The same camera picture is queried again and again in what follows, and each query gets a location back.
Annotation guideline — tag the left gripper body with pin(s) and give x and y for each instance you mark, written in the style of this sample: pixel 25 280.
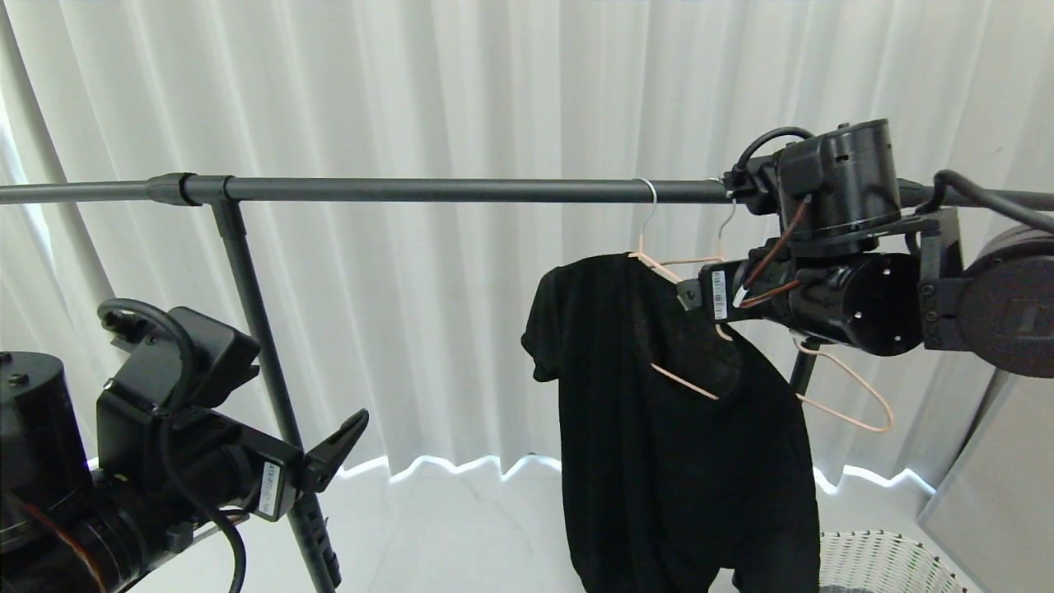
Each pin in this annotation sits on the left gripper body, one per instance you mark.
pixel 247 478

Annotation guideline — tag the white laundry basket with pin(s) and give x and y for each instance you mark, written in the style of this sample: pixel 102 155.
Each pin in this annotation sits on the white laundry basket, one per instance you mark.
pixel 873 564

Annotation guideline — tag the pink clothes hanger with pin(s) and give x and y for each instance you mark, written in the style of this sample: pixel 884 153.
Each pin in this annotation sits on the pink clothes hanger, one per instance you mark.
pixel 848 417
pixel 683 382

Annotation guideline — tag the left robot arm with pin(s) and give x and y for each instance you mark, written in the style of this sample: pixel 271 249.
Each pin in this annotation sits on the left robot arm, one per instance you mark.
pixel 41 436

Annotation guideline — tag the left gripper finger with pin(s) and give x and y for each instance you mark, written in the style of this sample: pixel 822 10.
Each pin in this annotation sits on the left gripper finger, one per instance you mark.
pixel 325 461

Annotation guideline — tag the white curtain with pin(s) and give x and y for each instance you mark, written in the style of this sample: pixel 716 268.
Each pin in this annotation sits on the white curtain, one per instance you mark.
pixel 412 329

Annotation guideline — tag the black short-sleeved shirt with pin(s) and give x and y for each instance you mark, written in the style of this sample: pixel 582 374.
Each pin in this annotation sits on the black short-sleeved shirt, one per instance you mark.
pixel 642 461

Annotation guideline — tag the large grey board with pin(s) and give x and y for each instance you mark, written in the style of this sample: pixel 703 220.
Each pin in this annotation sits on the large grey board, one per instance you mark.
pixel 1005 494

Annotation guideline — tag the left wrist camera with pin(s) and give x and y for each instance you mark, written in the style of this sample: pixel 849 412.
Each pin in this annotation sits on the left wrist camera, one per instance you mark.
pixel 206 354

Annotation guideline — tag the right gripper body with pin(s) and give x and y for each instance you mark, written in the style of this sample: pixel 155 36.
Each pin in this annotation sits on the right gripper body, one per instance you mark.
pixel 848 301

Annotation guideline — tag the black clothes rack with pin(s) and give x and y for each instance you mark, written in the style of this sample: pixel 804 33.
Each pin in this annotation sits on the black clothes rack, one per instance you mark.
pixel 412 189

